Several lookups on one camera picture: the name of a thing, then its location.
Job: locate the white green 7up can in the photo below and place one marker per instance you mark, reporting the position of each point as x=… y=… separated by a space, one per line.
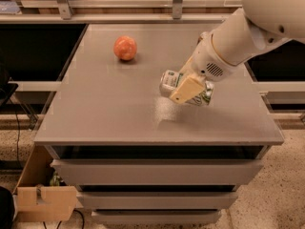
x=170 y=80

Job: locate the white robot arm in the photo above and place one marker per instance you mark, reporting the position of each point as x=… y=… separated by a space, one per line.
x=259 y=26

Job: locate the grey drawer cabinet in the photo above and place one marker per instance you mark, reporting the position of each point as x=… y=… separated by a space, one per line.
x=133 y=155

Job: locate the metal shelf frame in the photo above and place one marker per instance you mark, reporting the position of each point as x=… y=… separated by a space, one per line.
x=115 y=11

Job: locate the orange red apple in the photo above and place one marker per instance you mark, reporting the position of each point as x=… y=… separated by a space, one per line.
x=125 y=48

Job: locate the cardboard box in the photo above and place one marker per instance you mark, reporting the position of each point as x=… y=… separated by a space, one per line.
x=36 y=200

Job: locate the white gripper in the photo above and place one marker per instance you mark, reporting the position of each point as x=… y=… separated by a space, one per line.
x=208 y=62

